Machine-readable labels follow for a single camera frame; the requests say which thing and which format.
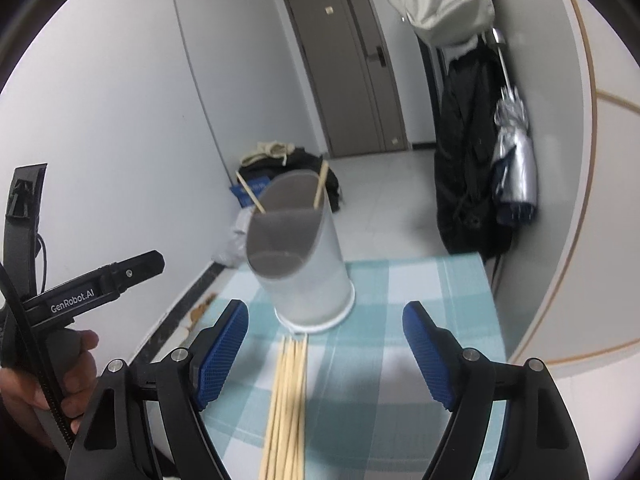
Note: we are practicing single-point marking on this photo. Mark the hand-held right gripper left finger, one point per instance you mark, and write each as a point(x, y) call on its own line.
point(220, 357)

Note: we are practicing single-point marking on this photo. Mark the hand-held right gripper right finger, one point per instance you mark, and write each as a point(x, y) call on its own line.
point(430, 360)

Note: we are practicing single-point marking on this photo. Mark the grey wall conduit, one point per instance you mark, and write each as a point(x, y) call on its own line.
point(197, 75)

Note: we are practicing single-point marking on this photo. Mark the grey door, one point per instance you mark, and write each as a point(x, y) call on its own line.
point(345, 80)

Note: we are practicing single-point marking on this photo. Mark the teal checked tablecloth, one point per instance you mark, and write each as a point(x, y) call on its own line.
point(390, 300)

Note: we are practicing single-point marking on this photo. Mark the blue box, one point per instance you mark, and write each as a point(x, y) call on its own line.
point(250, 190)

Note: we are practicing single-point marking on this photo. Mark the black bag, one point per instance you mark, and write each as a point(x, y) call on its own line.
point(305, 160)

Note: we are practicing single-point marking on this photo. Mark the white hanging jacket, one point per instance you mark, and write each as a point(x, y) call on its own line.
point(440, 0)

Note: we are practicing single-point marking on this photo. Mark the white cylindrical chopstick holder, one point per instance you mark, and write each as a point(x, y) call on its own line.
point(315, 280)

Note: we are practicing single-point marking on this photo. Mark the wooden chopstick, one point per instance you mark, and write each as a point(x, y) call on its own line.
point(321, 185)
point(250, 192)

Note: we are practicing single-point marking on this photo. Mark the person's left hand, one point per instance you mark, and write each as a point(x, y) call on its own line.
point(82, 385)

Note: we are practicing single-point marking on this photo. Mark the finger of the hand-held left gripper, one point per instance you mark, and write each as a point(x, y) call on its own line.
point(140, 267)

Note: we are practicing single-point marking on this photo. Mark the bundle of wooden chopsticks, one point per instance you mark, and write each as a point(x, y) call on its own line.
point(287, 410)

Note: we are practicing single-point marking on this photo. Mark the silver folded umbrella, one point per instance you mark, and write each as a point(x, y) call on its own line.
point(515, 160)

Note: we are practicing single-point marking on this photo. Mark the black hanging coat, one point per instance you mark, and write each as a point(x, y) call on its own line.
point(465, 160)

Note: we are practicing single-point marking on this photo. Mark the white plastic bag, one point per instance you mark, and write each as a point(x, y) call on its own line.
point(235, 245)

